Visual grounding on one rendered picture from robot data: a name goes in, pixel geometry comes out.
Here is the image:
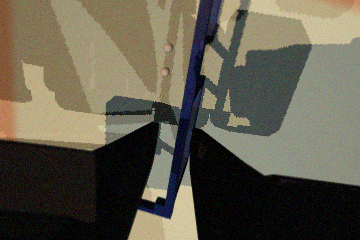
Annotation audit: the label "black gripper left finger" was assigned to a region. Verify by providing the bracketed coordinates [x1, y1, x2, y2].
[0, 122, 159, 240]

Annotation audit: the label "navy rectangular glasses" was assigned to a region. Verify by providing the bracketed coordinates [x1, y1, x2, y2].
[138, 0, 221, 220]

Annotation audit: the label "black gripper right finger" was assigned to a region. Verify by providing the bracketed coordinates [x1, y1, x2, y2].
[189, 128, 360, 240]

